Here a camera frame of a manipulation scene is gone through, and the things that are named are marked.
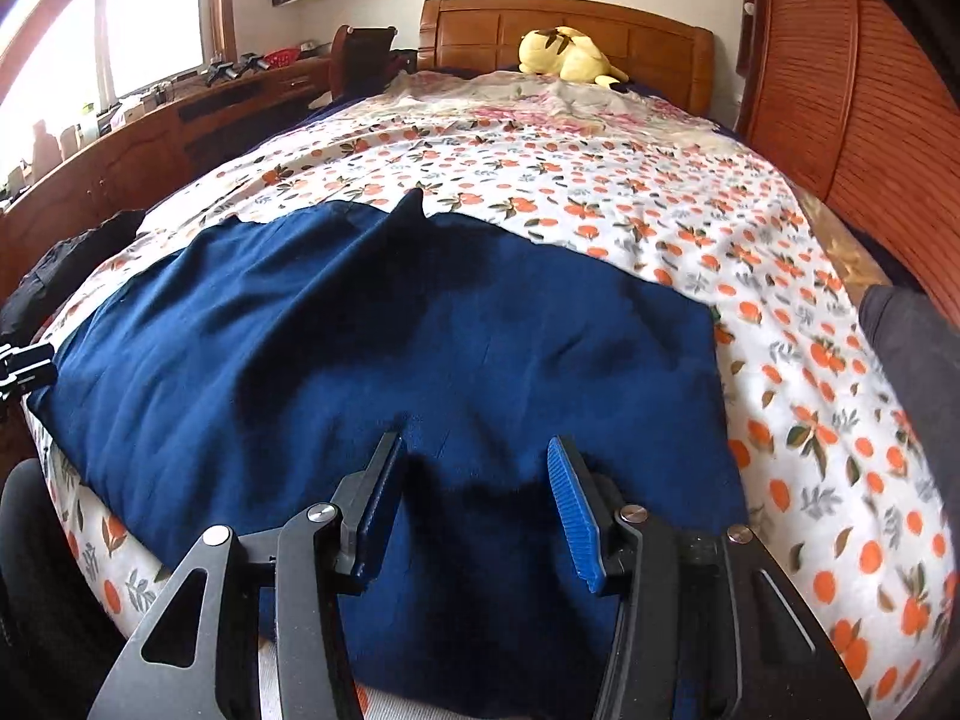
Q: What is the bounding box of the group of bottles and jars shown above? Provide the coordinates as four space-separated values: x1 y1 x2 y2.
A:
0 82 181 203

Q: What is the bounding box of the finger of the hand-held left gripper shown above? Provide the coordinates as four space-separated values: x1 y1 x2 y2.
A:
0 343 58 401

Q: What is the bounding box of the wooden slatted wardrobe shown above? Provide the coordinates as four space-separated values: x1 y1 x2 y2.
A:
739 0 960 301

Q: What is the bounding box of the pale crumpled blanket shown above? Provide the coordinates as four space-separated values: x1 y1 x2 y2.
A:
382 71 721 137

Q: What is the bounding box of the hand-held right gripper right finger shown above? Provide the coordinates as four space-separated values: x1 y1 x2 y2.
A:
546 435 871 720

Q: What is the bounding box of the wooden headboard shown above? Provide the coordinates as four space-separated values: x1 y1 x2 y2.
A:
417 0 715 117

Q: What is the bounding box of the dark grey cloth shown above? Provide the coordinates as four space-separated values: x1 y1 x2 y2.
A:
859 285 960 428

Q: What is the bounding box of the long wooden cabinet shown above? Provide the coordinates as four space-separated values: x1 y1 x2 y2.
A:
0 56 338 301

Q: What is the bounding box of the navy blue jacket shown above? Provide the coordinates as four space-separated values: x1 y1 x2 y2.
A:
26 187 751 720

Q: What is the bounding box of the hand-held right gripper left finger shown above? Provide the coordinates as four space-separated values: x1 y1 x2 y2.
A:
86 431 410 720

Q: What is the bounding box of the yellow plush toy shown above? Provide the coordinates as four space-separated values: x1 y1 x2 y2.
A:
519 26 629 87

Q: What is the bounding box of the wooden chair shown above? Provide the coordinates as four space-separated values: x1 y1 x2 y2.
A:
330 25 398 98

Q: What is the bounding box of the floral bed sheet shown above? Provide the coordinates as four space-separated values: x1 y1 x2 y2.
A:
22 71 957 720

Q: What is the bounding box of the black garment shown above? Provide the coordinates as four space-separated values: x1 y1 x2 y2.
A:
0 208 147 346

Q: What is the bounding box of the window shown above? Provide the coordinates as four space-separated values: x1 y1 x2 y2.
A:
0 0 235 166

